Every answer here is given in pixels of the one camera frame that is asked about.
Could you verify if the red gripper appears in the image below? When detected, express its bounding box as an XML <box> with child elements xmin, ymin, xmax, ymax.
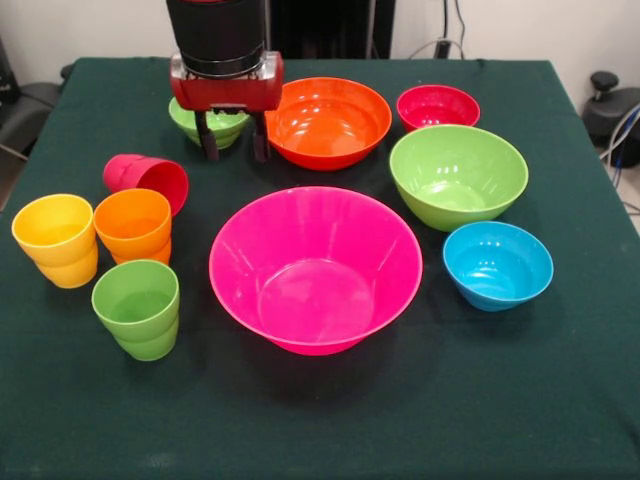
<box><xmin>168</xmin><ymin>49</ymin><xmax>285</xmax><ymax>165</ymax></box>

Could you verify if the red cup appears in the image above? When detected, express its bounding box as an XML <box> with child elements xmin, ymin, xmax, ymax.
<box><xmin>102</xmin><ymin>153</ymin><xmax>190</xmax><ymax>217</ymax></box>

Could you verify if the orange cup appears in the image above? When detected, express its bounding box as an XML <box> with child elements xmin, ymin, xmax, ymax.
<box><xmin>92</xmin><ymin>187</ymin><xmax>173</xmax><ymax>266</ymax></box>

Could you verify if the large pink bowl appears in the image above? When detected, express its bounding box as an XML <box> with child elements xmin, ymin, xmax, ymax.
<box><xmin>208</xmin><ymin>186</ymin><xmax>424</xmax><ymax>357</ymax></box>

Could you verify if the yellow cup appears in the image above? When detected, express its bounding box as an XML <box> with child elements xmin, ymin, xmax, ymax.
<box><xmin>11</xmin><ymin>193</ymin><xmax>100</xmax><ymax>290</ymax></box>

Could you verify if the small green bowl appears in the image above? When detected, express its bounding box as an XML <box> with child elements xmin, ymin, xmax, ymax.
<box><xmin>168</xmin><ymin>97</ymin><xmax>251</xmax><ymax>151</ymax></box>

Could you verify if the large orange bowl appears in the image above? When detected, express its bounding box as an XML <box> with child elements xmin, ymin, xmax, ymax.
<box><xmin>264</xmin><ymin>76</ymin><xmax>393</xmax><ymax>172</ymax></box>

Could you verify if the green cup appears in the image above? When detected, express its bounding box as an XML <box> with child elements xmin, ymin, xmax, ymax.
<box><xmin>91</xmin><ymin>259</ymin><xmax>181</xmax><ymax>363</ymax></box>

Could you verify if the small red bowl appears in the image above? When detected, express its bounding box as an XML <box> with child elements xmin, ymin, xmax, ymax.
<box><xmin>396</xmin><ymin>84</ymin><xmax>482</xmax><ymax>133</ymax></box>

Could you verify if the black office chair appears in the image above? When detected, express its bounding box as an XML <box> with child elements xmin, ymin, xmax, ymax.
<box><xmin>0</xmin><ymin>34</ymin><xmax>76</xmax><ymax>161</ymax></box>

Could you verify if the large green bowl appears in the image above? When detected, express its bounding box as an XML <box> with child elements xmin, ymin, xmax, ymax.
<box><xmin>389</xmin><ymin>124</ymin><xmax>530</xmax><ymax>233</ymax></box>

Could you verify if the dark green tablecloth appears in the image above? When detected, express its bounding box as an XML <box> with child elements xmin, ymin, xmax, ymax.
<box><xmin>0</xmin><ymin>56</ymin><xmax>640</xmax><ymax>480</ymax></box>

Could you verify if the small blue bowl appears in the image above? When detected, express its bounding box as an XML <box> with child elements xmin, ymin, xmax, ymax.
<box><xmin>441</xmin><ymin>220</ymin><xmax>555</xmax><ymax>313</ymax></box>

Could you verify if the black stand with knob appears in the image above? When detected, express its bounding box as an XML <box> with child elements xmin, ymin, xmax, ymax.
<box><xmin>582</xmin><ymin>71</ymin><xmax>640</xmax><ymax>149</ymax></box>

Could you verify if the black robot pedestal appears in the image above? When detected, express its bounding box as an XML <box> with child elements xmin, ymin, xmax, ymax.
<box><xmin>267</xmin><ymin>0</ymin><xmax>396</xmax><ymax>60</ymax></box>

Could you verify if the black wall cable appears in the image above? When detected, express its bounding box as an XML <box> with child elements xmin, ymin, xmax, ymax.
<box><xmin>452</xmin><ymin>0</ymin><xmax>469</xmax><ymax>44</ymax></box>

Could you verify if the grey cable bundle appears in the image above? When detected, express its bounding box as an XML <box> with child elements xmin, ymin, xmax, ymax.
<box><xmin>599</xmin><ymin>102</ymin><xmax>640</xmax><ymax>171</ymax></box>

